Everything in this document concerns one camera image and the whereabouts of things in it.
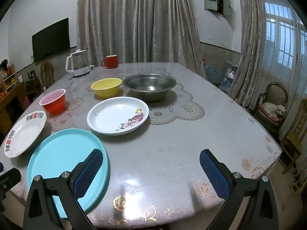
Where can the wooden shelf unit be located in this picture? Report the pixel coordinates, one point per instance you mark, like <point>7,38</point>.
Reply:
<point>10,93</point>

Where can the narrow beige curtain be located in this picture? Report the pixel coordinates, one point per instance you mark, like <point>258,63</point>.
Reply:
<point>249,40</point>

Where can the white plate with red print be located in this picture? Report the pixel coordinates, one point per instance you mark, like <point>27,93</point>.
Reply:
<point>24,134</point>

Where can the red plastic bowl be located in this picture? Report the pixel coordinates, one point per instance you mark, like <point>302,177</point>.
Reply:
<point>54,104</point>

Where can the red mug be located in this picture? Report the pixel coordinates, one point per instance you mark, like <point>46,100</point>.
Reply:
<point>111,62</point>

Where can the white dog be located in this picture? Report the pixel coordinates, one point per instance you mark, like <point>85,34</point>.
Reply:
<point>273,109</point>

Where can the wide beige curtain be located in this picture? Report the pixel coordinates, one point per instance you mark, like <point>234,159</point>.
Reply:
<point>139,21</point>

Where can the stainless steel bowl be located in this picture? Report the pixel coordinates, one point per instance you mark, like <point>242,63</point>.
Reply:
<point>150,86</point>

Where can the window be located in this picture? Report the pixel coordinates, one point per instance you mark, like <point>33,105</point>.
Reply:
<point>285,36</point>

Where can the grey wall electric box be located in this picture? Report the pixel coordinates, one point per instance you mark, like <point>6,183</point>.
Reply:
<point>212,0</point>

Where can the light blue round plate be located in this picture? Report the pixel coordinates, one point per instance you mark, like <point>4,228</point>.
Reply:
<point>60,153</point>

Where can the white plate with pink roses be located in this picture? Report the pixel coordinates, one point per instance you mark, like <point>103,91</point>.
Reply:
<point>112,117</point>

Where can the yellow bowl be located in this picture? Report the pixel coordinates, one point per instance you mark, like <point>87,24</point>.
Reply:
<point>106,88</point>

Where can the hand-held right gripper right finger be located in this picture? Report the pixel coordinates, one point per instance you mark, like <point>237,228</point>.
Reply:
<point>213,175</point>

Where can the white electric kettle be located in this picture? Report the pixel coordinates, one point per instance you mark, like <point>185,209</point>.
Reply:
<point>78,64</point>

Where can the lace floral table mat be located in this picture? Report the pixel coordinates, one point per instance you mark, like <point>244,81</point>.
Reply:
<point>182,110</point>

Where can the black wall television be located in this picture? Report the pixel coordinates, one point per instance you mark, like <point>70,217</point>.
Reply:
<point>50,39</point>

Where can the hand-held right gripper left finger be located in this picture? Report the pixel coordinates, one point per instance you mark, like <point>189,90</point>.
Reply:
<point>87,172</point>

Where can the dark wooden armchair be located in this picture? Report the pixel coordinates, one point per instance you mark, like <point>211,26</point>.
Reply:
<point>275,93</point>

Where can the rattan chair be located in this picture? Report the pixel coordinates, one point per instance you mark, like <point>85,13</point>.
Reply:
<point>46,73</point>

